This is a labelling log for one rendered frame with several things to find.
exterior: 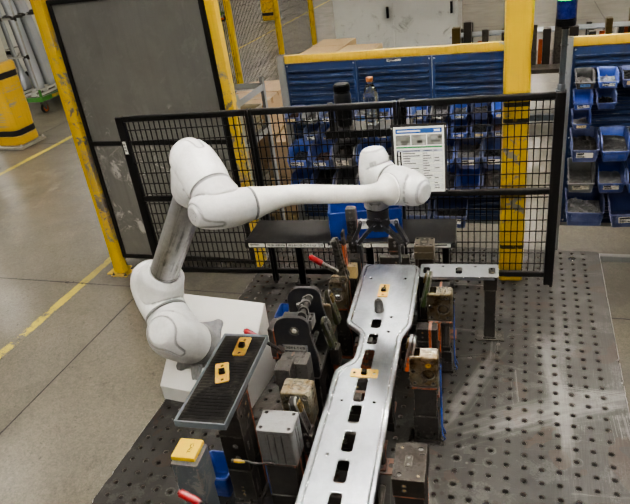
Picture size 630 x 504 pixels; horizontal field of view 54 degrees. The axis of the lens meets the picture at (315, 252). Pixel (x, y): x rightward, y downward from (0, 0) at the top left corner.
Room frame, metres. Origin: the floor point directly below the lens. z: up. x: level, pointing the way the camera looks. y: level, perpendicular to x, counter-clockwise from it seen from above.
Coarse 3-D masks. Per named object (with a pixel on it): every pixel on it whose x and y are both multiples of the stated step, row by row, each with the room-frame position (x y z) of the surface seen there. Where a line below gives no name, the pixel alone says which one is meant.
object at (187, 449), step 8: (184, 440) 1.11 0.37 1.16; (192, 440) 1.11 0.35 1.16; (200, 440) 1.11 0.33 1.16; (176, 448) 1.09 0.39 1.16; (184, 448) 1.09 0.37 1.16; (192, 448) 1.08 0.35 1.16; (200, 448) 1.09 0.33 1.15; (176, 456) 1.07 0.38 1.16; (184, 456) 1.06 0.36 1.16; (192, 456) 1.06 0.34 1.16
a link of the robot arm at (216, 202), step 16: (208, 176) 1.65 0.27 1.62; (224, 176) 1.66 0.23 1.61; (192, 192) 1.64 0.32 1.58; (208, 192) 1.60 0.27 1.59; (224, 192) 1.61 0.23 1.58; (240, 192) 1.63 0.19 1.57; (192, 208) 1.57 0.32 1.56; (208, 208) 1.56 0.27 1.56; (224, 208) 1.57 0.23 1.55; (240, 208) 1.59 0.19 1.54; (256, 208) 1.62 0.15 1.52; (208, 224) 1.56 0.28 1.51; (224, 224) 1.57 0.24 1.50; (240, 224) 1.60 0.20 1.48
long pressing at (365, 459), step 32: (416, 288) 1.90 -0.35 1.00; (352, 320) 1.75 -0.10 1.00; (384, 320) 1.72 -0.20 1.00; (384, 352) 1.55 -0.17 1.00; (352, 384) 1.42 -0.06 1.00; (384, 384) 1.40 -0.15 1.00; (384, 416) 1.28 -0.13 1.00; (320, 448) 1.19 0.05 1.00; (320, 480) 1.08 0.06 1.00; (352, 480) 1.07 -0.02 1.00
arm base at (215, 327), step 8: (216, 320) 1.92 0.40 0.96; (208, 328) 1.87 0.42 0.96; (216, 328) 1.89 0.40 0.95; (216, 336) 1.87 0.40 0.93; (216, 344) 1.85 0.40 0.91; (208, 352) 1.81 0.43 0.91; (184, 368) 1.83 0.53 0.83; (192, 368) 1.80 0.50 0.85; (200, 368) 1.81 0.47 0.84; (192, 376) 1.79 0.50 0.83
